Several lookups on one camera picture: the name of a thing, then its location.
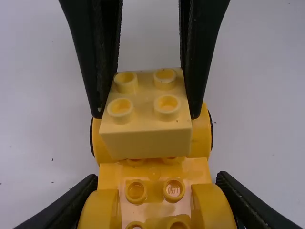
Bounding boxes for yellow toy brick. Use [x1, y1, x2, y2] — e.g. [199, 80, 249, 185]
[98, 67, 193, 160]

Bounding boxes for yellow toy car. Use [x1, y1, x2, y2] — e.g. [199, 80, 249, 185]
[81, 102, 237, 229]

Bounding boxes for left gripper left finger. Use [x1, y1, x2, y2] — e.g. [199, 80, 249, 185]
[10, 173, 99, 229]

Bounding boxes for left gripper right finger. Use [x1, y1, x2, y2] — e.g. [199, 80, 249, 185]
[215, 170, 305, 229]

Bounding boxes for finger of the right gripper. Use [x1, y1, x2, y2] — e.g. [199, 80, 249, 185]
[57, 0, 124, 119]
[178, 0, 231, 120]

